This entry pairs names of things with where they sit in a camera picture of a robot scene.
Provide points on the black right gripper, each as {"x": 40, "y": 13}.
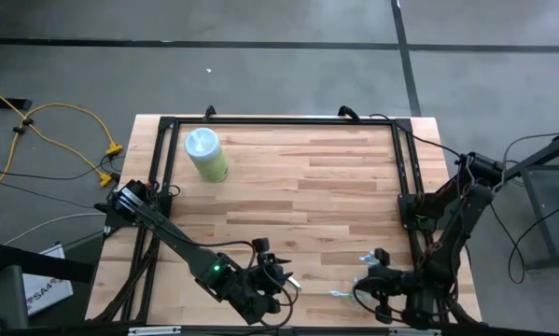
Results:
{"x": 395, "y": 291}

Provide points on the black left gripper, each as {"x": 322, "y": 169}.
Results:
{"x": 255, "y": 284}

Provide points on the green and white toothbrush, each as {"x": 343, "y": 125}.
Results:
{"x": 296, "y": 283}
{"x": 342, "y": 294}

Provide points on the clear plastic bag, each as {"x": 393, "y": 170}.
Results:
{"x": 367, "y": 257}

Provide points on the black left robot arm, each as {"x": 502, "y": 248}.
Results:
{"x": 167, "y": 228}

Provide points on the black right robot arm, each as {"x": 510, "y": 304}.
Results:
{"x": 465, "y": 205}

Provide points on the green disinfecting wipes canister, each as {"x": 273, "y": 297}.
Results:
{"x": 206, "y": 154}

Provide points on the black metal side table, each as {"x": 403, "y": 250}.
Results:
{"x": 554, "y": 219}

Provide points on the white printed box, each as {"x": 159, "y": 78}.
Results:
{"x": 46, "y": 289}

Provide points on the dark equipment stand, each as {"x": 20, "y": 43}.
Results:
{"x": 41, "y": 266}

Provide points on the black floor bar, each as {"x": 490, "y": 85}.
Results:
{"x": 8, "y": 103}

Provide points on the black aluminium table frame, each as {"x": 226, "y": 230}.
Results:
{"x": 283, "y": 121}

